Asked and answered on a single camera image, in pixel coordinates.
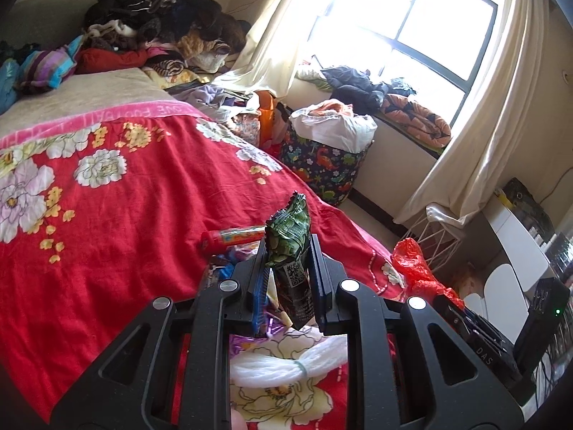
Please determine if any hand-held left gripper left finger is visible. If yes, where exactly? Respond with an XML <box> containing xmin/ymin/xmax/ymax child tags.
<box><xmin>50</xmin><ymin>239</ymin><xmax>269</xmax><ymax>430</ymax></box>

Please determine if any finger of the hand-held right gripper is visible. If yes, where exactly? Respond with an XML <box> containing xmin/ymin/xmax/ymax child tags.
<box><xmin>430</xmin><ymin>293</ymin><xmax>475</xmax><ymax>336</ymax></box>

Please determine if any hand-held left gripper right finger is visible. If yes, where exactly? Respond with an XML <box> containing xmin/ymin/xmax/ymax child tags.
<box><xmin>309</xmin><ymin>233</ymin><xmax>524</xmax><ymax>430</ymax></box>

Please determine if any purple foil wrapper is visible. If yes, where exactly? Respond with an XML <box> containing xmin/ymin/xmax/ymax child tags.
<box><xmin>230</xmin><ymin>318</ymin><xmax>287</xmax><ymax>347</ymax></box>

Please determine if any green snack packet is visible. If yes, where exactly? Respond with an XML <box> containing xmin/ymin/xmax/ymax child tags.
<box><xmin>264</xmin><ymin>192</ymin><xmax>314</xmax><ymax>330</ymax></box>

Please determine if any red plastic bag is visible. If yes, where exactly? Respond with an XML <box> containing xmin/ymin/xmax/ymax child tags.
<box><xmin>391</xmin><ymin>237</ymin><xmax>464</xmax><ymax>310</ymax></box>

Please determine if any white foam net bundle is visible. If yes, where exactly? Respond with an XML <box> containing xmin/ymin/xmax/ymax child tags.
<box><xmin>230</xmin><ymin>335</ymin><xmax>350</xmax><ymax>388</ymax></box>

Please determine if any white rounded cabinet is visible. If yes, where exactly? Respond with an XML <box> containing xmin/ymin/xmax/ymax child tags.
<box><xmin>463</xmin><ymin>263</ymin><xmax>531</xmax><ymax>339</ymax></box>

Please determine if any colourful snack wrapper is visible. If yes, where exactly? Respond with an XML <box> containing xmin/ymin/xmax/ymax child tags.
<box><xmin>203</xmin><ymin>251</ymin><xmax>263</xmax><ymax>287</ymax></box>

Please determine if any desk organiser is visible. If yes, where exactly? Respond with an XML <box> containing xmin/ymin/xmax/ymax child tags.
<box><xmin>535</xmin><ymin>226</ymin><xmax>573</xmax><ymax>278</ymax></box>

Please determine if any red tube packet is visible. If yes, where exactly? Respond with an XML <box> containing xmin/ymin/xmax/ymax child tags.
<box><xmin>200</xmin><ymin>226</ymin><xmax>267</xmax><ymax>252</ymax></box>

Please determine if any white desk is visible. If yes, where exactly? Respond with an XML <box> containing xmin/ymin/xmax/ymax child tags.
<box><xmin>483</xmin><ymin>192</ymin><xmax>560</xmax><ymax>278</ymax></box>

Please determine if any dinosaur print laundry basket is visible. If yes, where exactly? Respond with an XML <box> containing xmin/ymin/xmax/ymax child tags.
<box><xmin>280</xmin><ymin>116</ymin><xmax>374</xmax><ymax>207</ymax></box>

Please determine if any camouflage bag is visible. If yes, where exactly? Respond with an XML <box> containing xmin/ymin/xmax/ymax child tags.
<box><xmin>504</xmin><ymin>178</ymin><xmax>553</xmax><ymax>234</ymax></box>

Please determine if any red floral blanket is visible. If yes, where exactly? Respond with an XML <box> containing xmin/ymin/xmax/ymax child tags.
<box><xmin>0</xmin><ymin>114</ymin><xmax>404</xmax><ymax>430</ymax></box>

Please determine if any white cloth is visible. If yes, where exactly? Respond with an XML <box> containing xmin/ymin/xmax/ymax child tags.
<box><xmin>289</xmin><ymin>101</ymin><xmax>379</xmax><ymax>153</ymax></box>

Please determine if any floral fabric bag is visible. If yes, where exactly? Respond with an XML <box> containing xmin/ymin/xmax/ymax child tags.
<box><xmin>230</xmin><ymin>112</ymin><xmax>263</xmax><ymax>146</ymax></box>

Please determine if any orange bag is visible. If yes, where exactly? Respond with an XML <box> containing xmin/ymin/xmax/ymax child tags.
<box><xmin>255</xmin><ymin>90</ymin><xmax>278</xmax><ymax>144</ymax></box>

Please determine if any orange patterned blanket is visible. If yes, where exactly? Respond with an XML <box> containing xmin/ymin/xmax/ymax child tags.
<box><xmin>380</xmin><ymin>93</ymin><xmax>452</xmax><ymax>148</ymax></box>

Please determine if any cream curtain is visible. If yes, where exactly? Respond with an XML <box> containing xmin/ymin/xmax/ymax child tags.
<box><xmin>394</xmin><ymin>0</ymin><xmax>551</xmax><ymax>229</ymax></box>
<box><xmin>210</xmin><ymin>0</ymin><xmax>354</xmax><ymax>99</ymax></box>

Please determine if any dark jacket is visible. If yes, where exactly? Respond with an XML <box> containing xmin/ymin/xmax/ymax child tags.
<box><xmin>320</xmin><ymin>66</ymin><xmax>417</xmax><ymax>115</ymax></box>

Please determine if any green patterned cloth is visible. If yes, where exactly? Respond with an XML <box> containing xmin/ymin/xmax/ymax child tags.
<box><xmin>295</xmin><ymin>65</ymin><xmax>332</xmax><ymax>92</ymax></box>

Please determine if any lilac cloth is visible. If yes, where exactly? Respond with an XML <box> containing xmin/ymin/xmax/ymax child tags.
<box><xmin>172</xmin><ymin>83</ymin><xmax>260</xmax><ymax>121</ymax></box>

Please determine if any window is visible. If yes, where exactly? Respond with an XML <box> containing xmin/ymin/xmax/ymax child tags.
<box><xmin>309</xmin><ymin>0</ymin><xmax>500</xmax><ymax>130</ymax></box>

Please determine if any beige blanket with pink border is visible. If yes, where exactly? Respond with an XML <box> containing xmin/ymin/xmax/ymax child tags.
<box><xmin>0</xmin><ymin>67</ymin><xmax>202</xmax><ymax>144</ymax></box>

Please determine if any pile of clothes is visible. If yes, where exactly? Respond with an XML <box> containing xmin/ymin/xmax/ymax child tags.
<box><xmin>76</xmin><ymin>0</ymin><xmax>251</xmax><ymax>86</ymax></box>

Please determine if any striped pillow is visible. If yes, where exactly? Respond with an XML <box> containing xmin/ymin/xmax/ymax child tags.
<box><xmin>15</xmin><ymin>36</ymin><xmax>86</xmax><ymax>95</ymax></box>

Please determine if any blue cloth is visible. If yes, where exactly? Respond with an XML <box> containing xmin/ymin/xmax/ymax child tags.
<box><xmin>0</xmin><ymin>58</ymin><xmax>21</xmax><ymax>115</ymax></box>

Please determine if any white wire stool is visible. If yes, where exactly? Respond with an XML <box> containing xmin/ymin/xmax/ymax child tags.
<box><xmin>403</xmin><ymin>204</ymin><xmax>466</xmax><ymax>274</ymax></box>

